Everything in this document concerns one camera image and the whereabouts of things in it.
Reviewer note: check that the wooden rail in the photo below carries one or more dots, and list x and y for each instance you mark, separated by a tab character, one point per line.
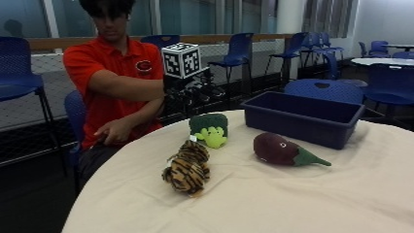
216	39

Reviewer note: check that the grey curtain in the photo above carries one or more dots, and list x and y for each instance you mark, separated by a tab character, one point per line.
328	16

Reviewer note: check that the cream tablecloth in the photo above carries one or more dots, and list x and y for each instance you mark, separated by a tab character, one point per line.
266	194

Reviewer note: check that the purple eggplant soft toy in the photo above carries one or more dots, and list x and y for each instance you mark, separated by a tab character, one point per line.
280	150

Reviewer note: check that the striped tiger soft toy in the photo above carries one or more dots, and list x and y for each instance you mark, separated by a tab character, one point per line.
188	168

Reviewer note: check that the green broccoli soft toy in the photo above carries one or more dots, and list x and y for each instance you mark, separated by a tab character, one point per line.
210	127

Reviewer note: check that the white column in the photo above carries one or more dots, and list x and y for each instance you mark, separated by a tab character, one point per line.
289	16

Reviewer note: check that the white round table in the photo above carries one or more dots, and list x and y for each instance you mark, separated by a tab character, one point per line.
381	61
398	46

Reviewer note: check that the white cube with black markers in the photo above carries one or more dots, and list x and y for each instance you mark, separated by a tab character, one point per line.
181	59

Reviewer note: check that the blue chair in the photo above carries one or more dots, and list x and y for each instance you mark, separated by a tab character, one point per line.
19	77
321	45
164	40
75	113
375	48
405	55
290	48
324	90
390	85
234	55

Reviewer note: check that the the person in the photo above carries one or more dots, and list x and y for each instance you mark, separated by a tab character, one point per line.
112	74

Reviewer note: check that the blue plastic bin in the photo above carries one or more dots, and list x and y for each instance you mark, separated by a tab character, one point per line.
301	121

